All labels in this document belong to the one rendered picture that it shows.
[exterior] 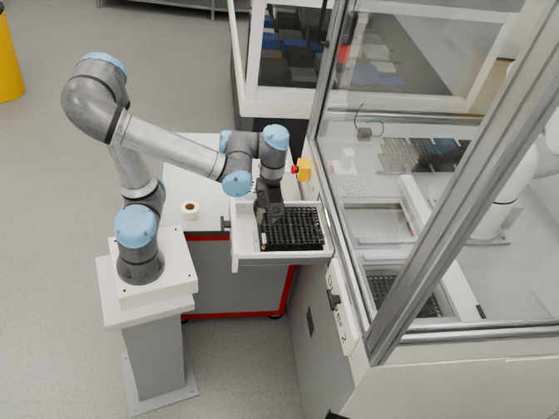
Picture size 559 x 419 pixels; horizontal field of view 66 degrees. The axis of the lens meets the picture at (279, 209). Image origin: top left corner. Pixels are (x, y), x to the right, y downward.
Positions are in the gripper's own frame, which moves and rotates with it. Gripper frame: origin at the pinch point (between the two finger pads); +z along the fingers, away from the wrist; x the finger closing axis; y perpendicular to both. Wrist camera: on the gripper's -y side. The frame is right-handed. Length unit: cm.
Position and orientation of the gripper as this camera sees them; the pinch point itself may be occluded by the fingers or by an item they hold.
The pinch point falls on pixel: (266, 223)
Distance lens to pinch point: 143.0
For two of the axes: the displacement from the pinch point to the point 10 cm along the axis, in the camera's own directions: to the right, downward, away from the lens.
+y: -1.6, -7.1, 6.8
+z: -1.1, 7.0, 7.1
